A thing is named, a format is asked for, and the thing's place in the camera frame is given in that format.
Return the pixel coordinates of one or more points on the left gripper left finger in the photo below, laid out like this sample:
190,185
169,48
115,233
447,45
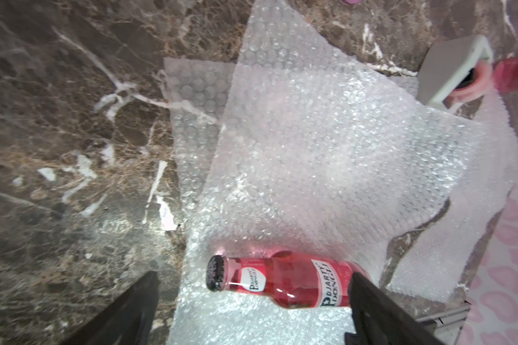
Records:
128,320

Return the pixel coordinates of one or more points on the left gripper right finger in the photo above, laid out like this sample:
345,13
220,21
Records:
378,320

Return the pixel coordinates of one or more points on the white tape dispenser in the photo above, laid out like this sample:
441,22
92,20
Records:
455,72

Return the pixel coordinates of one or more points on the bubble wrap sheet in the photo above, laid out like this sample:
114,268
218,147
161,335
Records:
435,263
201,87
316,153

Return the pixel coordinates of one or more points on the red bottle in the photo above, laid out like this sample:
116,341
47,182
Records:
292,280
505,75

